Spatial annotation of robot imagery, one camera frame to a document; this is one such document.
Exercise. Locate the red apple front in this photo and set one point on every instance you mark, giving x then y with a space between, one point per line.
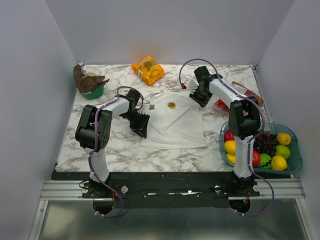
256 158

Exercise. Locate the round gold brooch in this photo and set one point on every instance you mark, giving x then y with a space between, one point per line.
171 105

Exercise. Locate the green bowl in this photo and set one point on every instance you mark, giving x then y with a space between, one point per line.
95 94

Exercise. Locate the yellow lemon bottom right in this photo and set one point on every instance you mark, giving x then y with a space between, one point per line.
278 163

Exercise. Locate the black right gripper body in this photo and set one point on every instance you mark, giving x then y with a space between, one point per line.
202 97

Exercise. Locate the yellow lemon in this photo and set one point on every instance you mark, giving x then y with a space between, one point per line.
278 163
231 158
284 138
230 147

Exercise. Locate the yellow lemon left upper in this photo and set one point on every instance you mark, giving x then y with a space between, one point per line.
230 147

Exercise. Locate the orange snack bag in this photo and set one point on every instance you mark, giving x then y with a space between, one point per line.
148 70

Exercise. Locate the white camisole garment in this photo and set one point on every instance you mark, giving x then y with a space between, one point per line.
180 128

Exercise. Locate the dark purple grape bunch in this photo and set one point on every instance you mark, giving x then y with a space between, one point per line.
266 143

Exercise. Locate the yellow lemon top right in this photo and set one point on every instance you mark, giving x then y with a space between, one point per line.
284 138

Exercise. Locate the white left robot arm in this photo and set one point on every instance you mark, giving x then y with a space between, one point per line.
94 128

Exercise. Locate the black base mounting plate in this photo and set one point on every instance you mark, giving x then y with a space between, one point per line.
124 187

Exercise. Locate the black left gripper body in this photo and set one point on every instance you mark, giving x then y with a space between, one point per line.
132 117

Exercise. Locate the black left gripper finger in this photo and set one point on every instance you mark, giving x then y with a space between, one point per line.
141 131
142 119

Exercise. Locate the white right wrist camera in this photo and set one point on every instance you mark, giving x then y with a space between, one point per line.
191 85

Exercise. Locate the crumpled brown paper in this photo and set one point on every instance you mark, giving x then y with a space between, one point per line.
87 82

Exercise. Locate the teal plastic fruit basket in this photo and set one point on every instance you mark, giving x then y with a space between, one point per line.
294 162

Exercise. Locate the green lime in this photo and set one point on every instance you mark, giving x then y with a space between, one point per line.
283 151

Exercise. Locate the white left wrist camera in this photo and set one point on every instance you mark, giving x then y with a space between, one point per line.
146 108

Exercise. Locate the yellow lemon left lower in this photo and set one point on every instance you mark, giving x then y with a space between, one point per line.
231 158

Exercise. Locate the green apple with squiggle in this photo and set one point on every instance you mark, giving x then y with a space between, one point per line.
265 161

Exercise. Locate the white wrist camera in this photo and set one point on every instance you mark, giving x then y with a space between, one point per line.
146 108
191 85

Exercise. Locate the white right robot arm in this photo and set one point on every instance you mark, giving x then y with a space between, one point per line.
244 115

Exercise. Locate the aluminium frame rail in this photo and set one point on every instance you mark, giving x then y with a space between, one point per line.
69 190

